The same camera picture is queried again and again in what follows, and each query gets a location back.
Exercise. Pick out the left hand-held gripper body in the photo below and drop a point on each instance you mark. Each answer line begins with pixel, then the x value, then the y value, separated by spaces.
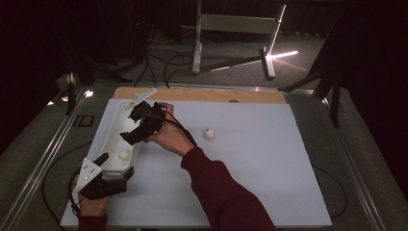
pixel 97 187

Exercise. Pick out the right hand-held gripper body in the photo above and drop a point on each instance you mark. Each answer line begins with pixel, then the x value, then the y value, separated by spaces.
pixel 152 115

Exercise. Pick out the white plastic tray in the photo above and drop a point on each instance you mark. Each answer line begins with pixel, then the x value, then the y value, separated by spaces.
pixel 117 141

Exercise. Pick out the plain white ball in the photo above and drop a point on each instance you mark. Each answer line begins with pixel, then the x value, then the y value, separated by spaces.
pixel 125 155

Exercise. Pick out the white ball with dark mark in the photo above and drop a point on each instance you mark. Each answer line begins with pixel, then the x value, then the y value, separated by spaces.
pixel 209 134

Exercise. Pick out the person's left hand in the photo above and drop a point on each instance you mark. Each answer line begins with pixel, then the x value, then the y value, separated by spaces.
pixel 93 207

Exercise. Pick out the person's right hand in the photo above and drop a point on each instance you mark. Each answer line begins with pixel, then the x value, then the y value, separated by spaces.
pixel 171 136

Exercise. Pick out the black tripod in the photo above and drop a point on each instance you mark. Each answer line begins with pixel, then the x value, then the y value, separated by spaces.
pixel 71 93

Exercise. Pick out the white table mat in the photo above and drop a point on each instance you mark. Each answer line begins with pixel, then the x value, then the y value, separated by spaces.
pixel 256 166

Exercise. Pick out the white metal stand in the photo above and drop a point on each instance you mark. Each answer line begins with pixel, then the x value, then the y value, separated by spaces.
pixel 235 24

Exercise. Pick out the black angled stand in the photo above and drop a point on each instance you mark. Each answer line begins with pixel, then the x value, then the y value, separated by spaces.
pixel 335 102

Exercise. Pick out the long aluminium rail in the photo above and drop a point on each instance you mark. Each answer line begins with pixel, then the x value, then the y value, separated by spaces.
pixel 45 163
pixel 356 179

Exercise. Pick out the short aluminium rail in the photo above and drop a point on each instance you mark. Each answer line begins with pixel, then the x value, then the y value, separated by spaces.
pixel 208 86

